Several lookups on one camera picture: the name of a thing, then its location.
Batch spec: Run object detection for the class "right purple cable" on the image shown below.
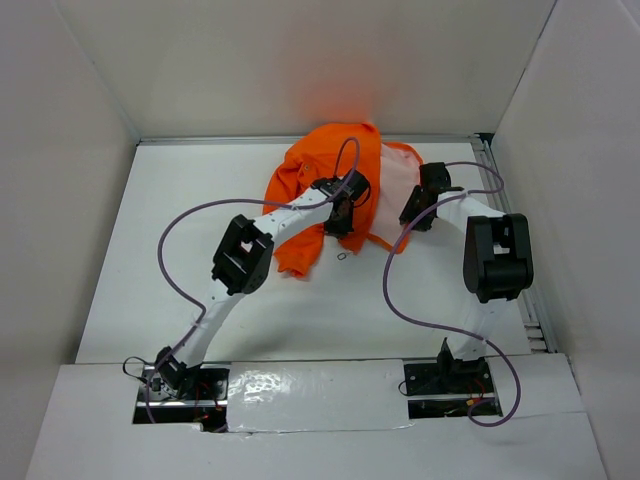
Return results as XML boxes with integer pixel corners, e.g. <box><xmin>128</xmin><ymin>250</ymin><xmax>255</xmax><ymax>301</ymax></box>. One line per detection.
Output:
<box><xmin>382</xmin><ymin>160</ymin><xmax>521</xmax><ymax>428</ymax></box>

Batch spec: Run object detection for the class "purple cable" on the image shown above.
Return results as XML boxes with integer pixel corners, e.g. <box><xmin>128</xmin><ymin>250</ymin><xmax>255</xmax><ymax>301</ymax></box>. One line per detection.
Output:
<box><xmin>144</xmin><ymin>136</ymin><xmax>362</xmax><ymax>426</ymax></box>
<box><xmin>382</xmin><ymin>160</ymin><xmax>521</xmax><ymax>428</ymax></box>

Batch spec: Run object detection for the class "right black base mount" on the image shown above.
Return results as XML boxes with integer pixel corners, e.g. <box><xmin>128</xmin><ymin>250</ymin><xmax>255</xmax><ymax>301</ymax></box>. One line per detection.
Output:
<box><xmin>398</xmin><ymin>340</ymin><xmax>502</xmax><ymax>420</ymax></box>

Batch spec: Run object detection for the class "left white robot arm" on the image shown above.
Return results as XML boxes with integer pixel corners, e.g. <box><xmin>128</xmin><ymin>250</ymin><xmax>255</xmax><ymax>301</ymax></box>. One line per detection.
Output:
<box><xmin>155</xmin><ymin>170</ymin><xmax>372</xmax><ymax>399</ymax></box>

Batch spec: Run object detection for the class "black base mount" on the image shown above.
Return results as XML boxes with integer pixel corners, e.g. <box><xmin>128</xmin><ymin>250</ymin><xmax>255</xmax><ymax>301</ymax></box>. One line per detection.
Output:
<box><xmin>398</xmin><ymin>340</ymin><xmax>502</xmax><ymax>420</ymax></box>
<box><xmin>123</xmin><ymin>365</ymin><xmax>229</xmax><ymax>433</ymax></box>

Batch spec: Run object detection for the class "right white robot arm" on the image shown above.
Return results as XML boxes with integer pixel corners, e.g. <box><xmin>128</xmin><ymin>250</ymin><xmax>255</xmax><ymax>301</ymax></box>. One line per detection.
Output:
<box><xmin>399</xmin><ymin>162</ymin><xmax>534</xmax><ymax>392</ymax></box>

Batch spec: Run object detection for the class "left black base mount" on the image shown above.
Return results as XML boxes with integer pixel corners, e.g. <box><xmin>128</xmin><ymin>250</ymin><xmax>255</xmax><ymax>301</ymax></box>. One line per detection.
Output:
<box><xmin>123</xmin><ymin>365</ymin><xmax>229</xmax><ymax>433</ymax></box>

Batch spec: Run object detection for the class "orange zip-up jacket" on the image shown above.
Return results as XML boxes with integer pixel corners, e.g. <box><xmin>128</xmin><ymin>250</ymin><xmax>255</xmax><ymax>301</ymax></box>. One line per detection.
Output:
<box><xmin>264</xmin><ymin>123</ymin><xmax>423</xmax><ymax>253</ymax></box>

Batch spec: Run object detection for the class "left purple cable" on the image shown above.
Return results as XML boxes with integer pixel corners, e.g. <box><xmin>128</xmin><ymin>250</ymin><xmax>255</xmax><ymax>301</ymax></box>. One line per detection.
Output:
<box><xmin>144</xmin><ymin>136</ymin><xmax>362</xmax><ymax>426</ymax></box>

